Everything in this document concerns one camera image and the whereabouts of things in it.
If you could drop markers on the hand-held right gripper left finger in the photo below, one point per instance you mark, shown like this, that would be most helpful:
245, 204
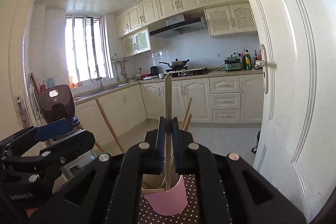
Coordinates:
160, 150

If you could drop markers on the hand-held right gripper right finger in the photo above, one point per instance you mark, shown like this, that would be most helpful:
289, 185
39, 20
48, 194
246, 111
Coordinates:
177, 150

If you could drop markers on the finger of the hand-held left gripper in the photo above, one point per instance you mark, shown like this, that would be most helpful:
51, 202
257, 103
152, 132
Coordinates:
52, 129
76, 145

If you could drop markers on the group of wooden chopsticks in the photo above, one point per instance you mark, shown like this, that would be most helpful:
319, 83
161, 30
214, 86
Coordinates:
109, 124

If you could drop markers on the pink cup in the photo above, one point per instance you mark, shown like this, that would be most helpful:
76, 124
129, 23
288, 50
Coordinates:
168, 203

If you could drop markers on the single wooden chopstick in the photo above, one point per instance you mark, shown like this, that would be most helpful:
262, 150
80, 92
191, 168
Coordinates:
168, 98

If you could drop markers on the black chair back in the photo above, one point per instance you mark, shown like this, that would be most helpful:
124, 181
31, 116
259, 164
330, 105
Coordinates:
56, 103

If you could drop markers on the metal door strike plate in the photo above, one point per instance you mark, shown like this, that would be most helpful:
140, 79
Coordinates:
22, 111

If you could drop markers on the wooden cutting boards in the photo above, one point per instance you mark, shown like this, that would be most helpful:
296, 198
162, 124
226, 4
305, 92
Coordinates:
34, 98

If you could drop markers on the cream lower kitchen cabinets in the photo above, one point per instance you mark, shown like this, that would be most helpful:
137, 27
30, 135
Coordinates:
199, 100

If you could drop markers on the steel sink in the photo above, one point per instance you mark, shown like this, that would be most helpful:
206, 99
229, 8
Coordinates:
105, 91

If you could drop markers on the metal faucet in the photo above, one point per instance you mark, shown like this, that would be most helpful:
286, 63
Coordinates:
101, 82

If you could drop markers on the white plate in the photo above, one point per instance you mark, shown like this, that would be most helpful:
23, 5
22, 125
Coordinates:
152, 78

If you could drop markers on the small white cup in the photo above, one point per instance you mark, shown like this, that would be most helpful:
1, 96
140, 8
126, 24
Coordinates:
161, 76

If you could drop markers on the red food container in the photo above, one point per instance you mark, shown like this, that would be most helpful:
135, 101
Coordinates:
145, 77

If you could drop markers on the black gas stove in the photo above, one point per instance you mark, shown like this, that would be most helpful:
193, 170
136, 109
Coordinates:
189, 72

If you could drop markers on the black kettle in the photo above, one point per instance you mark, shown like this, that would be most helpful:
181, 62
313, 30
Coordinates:
154, 71

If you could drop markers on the kitchen window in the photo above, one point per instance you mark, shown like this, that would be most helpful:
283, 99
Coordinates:
86, 50

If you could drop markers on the black wok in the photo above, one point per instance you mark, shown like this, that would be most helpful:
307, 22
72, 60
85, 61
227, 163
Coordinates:
177, 64

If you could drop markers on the green countertop appliance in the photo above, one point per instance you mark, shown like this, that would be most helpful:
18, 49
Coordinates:
232, 64

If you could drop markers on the cream lattice door cabinet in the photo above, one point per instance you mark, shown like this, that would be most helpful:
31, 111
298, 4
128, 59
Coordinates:
231, 19
136, 43

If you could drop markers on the dark sauce bottle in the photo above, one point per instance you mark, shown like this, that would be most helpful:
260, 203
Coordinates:
255, 60
243, 61

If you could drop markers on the green bottle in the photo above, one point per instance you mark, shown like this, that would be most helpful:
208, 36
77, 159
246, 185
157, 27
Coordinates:
247, 61

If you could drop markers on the black range hood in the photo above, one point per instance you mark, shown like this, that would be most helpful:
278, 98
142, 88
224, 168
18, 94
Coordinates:
178, 27

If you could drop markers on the white door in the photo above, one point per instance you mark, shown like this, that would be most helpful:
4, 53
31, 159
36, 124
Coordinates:
288, 82

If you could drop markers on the white wall socket panel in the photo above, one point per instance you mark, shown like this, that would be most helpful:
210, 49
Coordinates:
156, 54

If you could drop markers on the wall rack with utensils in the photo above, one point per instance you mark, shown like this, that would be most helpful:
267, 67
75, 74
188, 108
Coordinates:
122, 60

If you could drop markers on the cream upper wall cabinets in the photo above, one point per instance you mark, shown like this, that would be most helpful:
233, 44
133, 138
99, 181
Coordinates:
168, 1

